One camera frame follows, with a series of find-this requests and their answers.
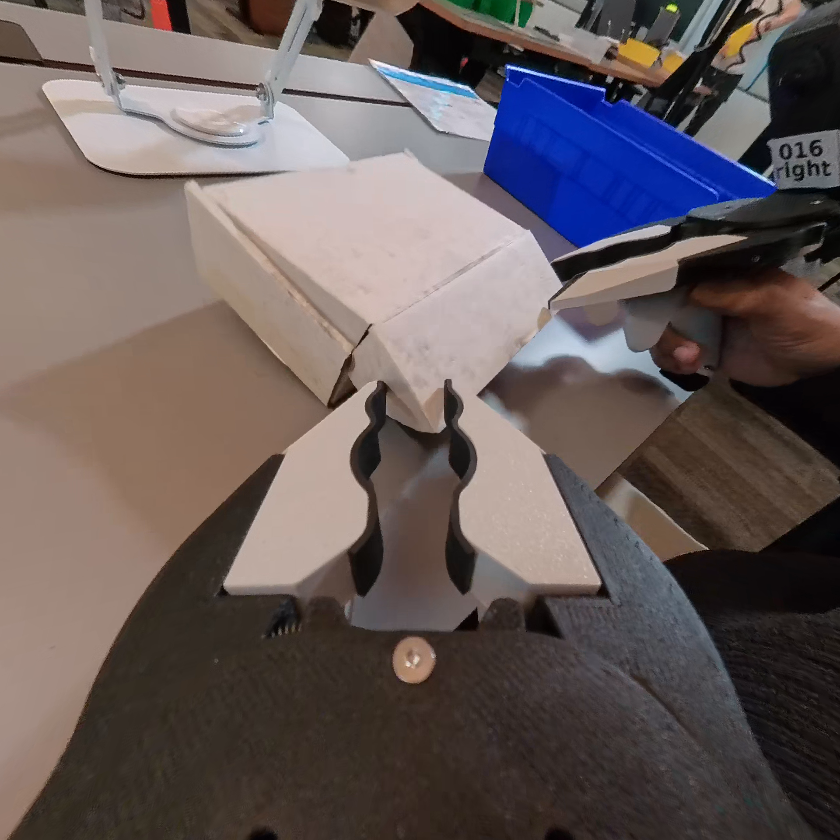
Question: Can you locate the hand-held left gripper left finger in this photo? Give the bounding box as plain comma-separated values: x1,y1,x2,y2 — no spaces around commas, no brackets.
223,381,389,598

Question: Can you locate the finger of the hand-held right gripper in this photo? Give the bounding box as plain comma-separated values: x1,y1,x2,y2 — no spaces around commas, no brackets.
550,223,690,281
548,234,749,311

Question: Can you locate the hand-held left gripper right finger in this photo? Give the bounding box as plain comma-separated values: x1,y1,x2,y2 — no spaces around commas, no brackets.
443,379,603,611

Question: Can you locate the blue plastic bin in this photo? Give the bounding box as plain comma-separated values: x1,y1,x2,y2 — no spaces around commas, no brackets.
484,64,777,249

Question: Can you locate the white cardboard mailer box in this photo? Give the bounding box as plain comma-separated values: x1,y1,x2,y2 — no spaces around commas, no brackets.
185,150,562,435

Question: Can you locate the person's right forearm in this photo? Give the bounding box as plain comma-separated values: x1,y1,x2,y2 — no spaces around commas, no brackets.
728,374,840,468

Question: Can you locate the person's right hand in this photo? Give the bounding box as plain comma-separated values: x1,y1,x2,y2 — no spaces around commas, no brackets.
650,269,840,388

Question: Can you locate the black metal rack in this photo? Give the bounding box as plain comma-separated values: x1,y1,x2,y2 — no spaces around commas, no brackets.
604,0,770,135

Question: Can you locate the yellow storage bin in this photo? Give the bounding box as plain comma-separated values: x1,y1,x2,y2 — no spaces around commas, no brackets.
617,38,683,70

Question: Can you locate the background work table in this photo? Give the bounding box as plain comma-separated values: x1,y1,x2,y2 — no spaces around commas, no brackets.
420,0,665,88

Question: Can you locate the white leaflet with blue stripe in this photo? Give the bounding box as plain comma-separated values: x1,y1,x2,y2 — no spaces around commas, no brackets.
369,58,498,140

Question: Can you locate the green bin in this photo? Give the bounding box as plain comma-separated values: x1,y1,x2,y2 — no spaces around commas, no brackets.
453,0,540,21

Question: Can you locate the person's dark clothing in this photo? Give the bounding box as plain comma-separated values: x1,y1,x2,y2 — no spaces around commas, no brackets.
663,518,840,840

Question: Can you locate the coiled cable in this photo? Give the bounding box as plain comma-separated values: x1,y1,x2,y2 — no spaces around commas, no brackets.
722,0,803,74

